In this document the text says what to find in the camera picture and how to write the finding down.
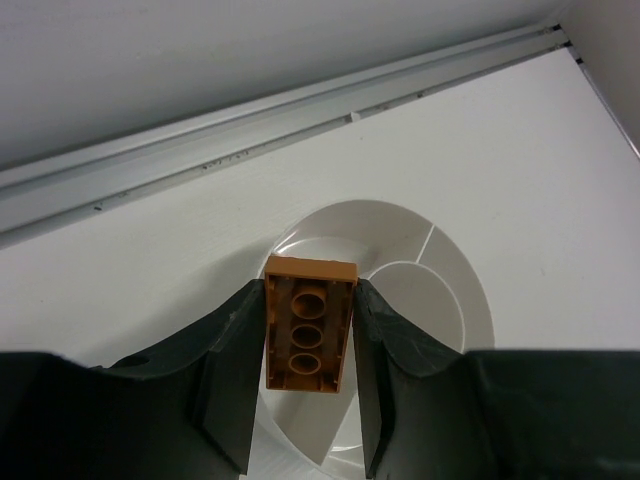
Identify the brown lego brick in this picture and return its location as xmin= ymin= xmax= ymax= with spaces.
xmin=264 ymin=255 xmax=358 ymax=394

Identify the white divided round container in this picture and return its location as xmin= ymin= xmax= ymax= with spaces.
xmin=249 ymin=200 xmax=495 ymax=479

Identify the aluminium rail frame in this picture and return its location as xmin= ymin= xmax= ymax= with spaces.
xmin=1 ymin=27 xmax=639 ymax=267

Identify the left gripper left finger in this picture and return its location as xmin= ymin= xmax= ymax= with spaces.
xmin=1 ymin=280 xmax=265 ymax=479

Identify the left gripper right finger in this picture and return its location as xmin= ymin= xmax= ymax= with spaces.
xmin=353 ymin=280 xmax=639 ymax=479

